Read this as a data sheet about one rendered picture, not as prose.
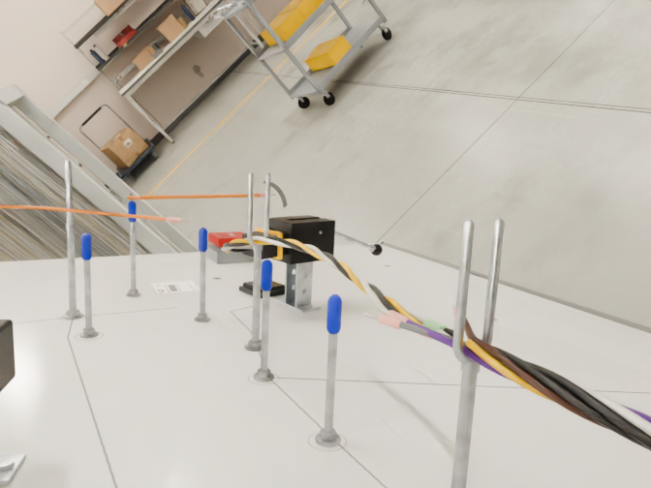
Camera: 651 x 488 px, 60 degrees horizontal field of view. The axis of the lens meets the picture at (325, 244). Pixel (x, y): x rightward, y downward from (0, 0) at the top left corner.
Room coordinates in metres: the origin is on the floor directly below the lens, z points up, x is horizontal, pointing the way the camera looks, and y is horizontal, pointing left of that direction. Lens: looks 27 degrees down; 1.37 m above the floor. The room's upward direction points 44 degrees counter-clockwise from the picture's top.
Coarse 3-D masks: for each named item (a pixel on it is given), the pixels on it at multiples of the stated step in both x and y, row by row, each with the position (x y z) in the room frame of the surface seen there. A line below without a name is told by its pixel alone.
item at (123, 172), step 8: (96, 112) 8.39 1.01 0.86; (88, 120) 8.38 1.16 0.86; (80, 128) 8.37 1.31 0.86; (96, 144) 8.36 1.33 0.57; (152, 144) 7.65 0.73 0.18; (144, 152) 7.61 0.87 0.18; (152, 152) 7.63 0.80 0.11; (136, 160) 7.64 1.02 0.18; (120, 168) 8.01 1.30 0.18; (128, 168) 7.58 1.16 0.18; (120, 176) 7.57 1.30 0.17; (128, 176) 7.59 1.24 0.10
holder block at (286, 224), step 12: (300, 216) 0.54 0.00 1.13; (312, 216) 0.54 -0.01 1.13; (276, 228) 0.51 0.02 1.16; (288, 228) 0.50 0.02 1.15; (300, 228) 0.49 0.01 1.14; (312, 228) 0.50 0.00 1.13; (324, 228) 0.51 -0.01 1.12; (300, 240) 0.49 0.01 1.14; (312, 240) 0.50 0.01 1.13; (324, 240) 0.50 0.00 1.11; (288, 252) 0.49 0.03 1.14; (300, 252) 0.49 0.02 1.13
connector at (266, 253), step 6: (246, 234) 0.50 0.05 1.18; (252, 234) 0.50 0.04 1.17; (258, 234) 0.50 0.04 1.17; (270, 234) 0.49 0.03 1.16; (264, 246) 0.48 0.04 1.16; (270, 246) 0.48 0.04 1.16; (276, 246) 0.49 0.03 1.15; (246, 252) 0.50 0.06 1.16; (252, 252) 0.49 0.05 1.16; (264, 252) 0.48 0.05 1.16; (270, 252) 0.48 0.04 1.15; (276, 252) 0.49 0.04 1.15; (264, 258) 0.48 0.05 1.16
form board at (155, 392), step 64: (128, 256) 0.77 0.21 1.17; (192, 256) 0.76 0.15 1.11; (384, 256) 0.73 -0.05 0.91; (64, 320) 0.50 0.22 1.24; (128, 320) 0.49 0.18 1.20; (192, 320) 0.48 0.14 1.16; (320, 320) 0.46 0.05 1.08; (448, 320) 0.43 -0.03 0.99; (512, 320) 0.42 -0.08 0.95; (576, 320) 0.41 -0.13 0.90; (64, 384) 0.36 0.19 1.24; (128, 384) 0.35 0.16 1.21; (192, 384) 0.34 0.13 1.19; (256, 384) 0.33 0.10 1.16; (320, 384) 0.32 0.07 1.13; (384, 384) 0.31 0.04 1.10; (448, 384) 0.30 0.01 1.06; (512, 384) 0.29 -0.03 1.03; (640, 384) 0.27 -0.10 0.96; (0, 448) 0.29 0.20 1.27; (64, 448) 0.28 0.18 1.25; (128, 448) 0.27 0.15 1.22; (192, 448) 0.26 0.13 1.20; (256, 448) 0.25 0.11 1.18; (320, 448) 0.24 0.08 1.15; (384, 448) 0.23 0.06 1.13; (448, 448) 0.23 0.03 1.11; (512, 448) 0.22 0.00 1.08; (576, 448) 0.21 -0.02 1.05; (640, 448) 0.20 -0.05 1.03
